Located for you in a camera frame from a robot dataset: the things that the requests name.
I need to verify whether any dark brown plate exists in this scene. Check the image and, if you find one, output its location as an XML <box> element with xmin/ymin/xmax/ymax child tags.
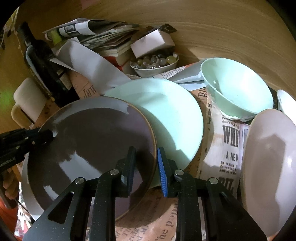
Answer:
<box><xmin>22</xmin><ymin>97</ymin><xmax>157</xmax><ymax>219</ymax></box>

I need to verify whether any mint green plate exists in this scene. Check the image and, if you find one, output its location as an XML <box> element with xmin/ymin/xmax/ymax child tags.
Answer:
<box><xmin>103</xmin><ymin>77</ymin><xmax>205</xmax><ymax>188</ymax></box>

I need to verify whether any pale pink bowl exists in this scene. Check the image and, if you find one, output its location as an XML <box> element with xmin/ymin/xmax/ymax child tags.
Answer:
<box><xmin>241</xmin><ymin>109</ymin><xmax>295</xmax><ymax>237</ymax></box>

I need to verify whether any mint green bowl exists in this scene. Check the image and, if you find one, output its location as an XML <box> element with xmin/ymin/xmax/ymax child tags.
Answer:
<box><xmin>200</xmin><ymin>57</ymin><xmax>273</xmax><ymax>121</ymax></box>

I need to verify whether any white patterned small bowl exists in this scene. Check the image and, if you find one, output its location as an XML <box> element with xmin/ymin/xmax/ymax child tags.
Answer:
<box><xmin>277</xmin><ymin>89</ymin><xmax>296</xmax><ymax>123</ymax></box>

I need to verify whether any person's left hand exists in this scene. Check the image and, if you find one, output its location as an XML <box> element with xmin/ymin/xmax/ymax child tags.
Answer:
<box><xmin>2</xmin><ymin>168</ymin><xmax>19</xmax><ymax>200</ymax></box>

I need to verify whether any cream ceramic mug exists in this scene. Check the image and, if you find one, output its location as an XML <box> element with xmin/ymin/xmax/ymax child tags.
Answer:
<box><xmin>11</xmin><ymin>78</ymin><xmax>47</xmax><ymax>129</ymax></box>

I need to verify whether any newspaper shelf liner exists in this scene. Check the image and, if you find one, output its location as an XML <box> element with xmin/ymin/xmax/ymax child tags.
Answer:
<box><xmin>69</xmin><ymin>67</ymin><xmax>253</xmax><ymax>241</ymax></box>

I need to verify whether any dark glass bottle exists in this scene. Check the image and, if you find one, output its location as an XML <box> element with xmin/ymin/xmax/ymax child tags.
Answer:
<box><xmin>18</xmin><ymin>22</ymin><xmax>80</xmax><ymax>108</ymax></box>

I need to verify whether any grey folded paper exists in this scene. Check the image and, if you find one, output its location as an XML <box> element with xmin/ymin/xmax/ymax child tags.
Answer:
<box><xmin>50</xmin><ymin>40</ymin><xmax>131</xmax><ymax>95</ymax></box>

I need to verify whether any small bowl with marbles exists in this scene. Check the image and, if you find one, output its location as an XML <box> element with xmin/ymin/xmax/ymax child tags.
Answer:
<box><xmin>129</xmin><ymin>52</ymin><xmax>179</xmax><ymax>78</ymax></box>

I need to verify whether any stack of newspapers and books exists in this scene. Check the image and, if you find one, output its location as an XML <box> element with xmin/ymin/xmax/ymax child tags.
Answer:
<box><xmin>43</xmin><ymin>18</ymin><xmax>140</xmax><ymax>66</ymax></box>

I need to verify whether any white small box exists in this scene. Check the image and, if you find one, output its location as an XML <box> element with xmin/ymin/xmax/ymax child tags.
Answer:
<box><xmin>130</xmin><ymin>29</ymin><xmax>175</xmax><ymax>58</ymax></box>

